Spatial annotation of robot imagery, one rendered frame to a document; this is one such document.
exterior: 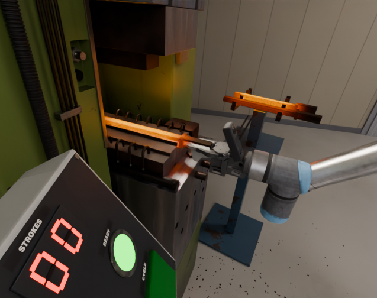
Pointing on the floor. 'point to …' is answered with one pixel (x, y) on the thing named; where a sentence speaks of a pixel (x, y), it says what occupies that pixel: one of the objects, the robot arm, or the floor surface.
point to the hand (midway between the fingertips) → (189, 141)
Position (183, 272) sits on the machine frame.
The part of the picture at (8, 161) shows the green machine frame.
